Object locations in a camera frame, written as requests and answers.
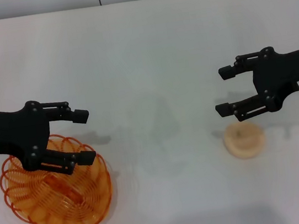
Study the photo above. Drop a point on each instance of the round beige bun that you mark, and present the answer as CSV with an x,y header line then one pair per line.
x,y
245,140

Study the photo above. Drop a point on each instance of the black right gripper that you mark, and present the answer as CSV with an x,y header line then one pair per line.
x,y
286,73

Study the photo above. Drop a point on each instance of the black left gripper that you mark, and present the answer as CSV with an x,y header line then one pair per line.
x,y
4,129

